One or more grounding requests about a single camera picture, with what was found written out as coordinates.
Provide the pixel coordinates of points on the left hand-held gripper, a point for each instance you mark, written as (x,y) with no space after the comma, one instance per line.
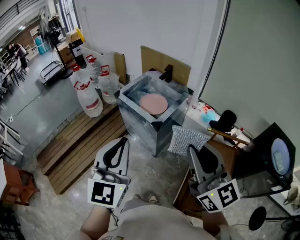
(103,192)

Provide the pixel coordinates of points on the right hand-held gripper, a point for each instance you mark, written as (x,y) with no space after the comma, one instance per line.
(225,194)

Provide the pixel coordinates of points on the silver mesh scrubbing cloth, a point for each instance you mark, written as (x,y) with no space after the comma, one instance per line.
(185,139)

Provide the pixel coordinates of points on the large pink plate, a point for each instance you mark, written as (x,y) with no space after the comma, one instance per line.
(153,103)

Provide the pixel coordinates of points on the person's left forearm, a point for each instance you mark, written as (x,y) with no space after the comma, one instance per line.
(93,225)

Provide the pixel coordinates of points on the person's right forearm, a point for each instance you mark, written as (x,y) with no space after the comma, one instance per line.
(213,222)

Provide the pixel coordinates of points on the wooden slat platform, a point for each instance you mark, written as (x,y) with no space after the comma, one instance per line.
(77,143)

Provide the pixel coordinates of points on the person's left shoe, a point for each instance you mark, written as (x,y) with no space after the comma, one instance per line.
(137,197)

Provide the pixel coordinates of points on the person's shoe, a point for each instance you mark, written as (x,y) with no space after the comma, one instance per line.
(137,197)
(154,198)

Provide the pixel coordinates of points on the grey marbled sink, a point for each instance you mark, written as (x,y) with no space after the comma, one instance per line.
(138,124)

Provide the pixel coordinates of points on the small bottle red cap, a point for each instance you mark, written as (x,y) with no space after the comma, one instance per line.
(236,131)

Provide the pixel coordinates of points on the white side table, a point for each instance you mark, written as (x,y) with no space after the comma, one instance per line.
(194,119)

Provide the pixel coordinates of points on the blue cloth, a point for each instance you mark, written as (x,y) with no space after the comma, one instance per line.
(208,116)

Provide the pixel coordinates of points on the black bag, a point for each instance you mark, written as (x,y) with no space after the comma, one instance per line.
(226,120)

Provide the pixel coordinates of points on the black table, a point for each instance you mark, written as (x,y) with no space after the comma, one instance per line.
(255,159)

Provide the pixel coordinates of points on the person's right shoe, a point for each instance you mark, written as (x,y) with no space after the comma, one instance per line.
(154,198)

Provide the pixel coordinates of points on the black round stand base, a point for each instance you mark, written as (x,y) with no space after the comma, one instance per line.
(257,218)

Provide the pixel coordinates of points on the person's beige shirt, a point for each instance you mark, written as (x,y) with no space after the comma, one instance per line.
(152,225)

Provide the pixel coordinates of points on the narrow brown cardboard piece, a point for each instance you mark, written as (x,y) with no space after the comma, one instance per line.
(120,68)

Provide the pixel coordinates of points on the black faucet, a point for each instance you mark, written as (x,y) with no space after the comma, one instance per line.
(168,72)

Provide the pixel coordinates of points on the small wooden cabinet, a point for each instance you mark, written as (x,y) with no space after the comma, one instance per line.
(16,185)

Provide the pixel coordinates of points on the white foam board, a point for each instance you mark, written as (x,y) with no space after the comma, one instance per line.
(105,59)

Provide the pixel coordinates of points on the large brown cardboard sheet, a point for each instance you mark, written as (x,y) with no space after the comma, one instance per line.
(154,61)

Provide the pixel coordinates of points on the white metal rack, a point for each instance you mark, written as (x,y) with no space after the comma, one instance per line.
(7,138)

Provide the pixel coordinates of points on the grey platform trolley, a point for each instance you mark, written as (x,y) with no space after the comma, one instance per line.
(50,71)

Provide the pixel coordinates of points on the black bin white label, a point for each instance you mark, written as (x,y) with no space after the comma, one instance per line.
(77,52)

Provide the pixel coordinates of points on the brown cardboard box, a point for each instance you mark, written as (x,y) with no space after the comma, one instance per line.
(64,54)

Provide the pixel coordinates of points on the yellow sign board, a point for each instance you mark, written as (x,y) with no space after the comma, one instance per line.
(80,35)

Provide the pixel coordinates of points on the blue water barrels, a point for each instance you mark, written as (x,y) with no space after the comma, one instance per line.
(40,45)

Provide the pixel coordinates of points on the black standing fan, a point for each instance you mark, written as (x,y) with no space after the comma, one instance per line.
(48,32)

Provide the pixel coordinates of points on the white wall pipe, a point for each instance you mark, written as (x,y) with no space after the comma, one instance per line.
(206,65)

